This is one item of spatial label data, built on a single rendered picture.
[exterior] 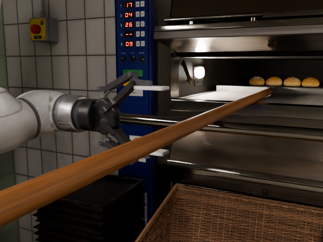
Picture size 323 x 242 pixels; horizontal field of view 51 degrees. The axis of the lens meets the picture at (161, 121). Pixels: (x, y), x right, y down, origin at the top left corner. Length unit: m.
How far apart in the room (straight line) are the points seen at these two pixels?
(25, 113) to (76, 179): 0.43
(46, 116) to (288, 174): 0.79
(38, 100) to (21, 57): 0.96
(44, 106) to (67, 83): 0.77
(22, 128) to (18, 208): 0.46
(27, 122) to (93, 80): 0.74
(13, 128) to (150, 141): 0.34
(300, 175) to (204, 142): 0.35
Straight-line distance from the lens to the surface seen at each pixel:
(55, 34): 1.60
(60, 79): 1.61
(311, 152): 1.21
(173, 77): 1.32
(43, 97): 0.84
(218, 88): 1.71
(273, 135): 0.82
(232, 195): 1.28
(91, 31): 1.50
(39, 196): 0.35
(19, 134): 0.78
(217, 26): 1.09
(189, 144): 1.30
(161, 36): 1.15
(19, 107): 0.79
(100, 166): 0.42
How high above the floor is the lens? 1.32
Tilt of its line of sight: 10 degrees down
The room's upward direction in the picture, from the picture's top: straight up
